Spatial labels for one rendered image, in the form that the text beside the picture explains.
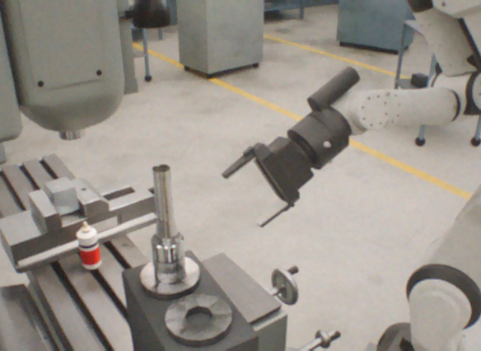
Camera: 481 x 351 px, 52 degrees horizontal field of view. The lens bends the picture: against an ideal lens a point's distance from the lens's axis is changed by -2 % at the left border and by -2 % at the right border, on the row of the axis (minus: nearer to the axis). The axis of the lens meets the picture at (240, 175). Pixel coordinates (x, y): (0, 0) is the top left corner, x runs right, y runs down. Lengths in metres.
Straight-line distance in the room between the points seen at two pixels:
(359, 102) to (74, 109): 0.46
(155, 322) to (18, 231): 0.55
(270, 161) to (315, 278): 1.81
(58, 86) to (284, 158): 0.37
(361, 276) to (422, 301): 1.66
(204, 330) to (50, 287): 0.51
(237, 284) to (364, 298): 1.25
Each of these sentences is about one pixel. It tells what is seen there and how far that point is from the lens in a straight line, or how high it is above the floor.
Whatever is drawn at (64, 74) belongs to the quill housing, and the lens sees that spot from 0.81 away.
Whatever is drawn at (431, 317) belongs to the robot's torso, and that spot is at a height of 0.98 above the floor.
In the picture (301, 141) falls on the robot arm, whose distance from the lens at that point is 0.84.
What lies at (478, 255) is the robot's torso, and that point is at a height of 1.11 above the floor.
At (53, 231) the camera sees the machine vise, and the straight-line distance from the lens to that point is 1.16.
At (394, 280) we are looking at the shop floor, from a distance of 2.66.
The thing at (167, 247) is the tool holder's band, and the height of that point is 1.22.
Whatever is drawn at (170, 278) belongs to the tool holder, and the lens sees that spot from 0.74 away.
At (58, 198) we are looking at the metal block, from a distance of 1.16.
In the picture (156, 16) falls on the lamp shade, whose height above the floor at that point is 1.47.
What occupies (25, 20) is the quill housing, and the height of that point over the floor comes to 1.51.
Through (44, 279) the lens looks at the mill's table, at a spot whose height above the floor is 0.96.
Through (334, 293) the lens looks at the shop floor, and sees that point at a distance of 2.51.
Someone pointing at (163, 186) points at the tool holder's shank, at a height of 1.32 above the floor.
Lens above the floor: 1.64
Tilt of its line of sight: 28 degrees down
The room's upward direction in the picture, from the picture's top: straight up
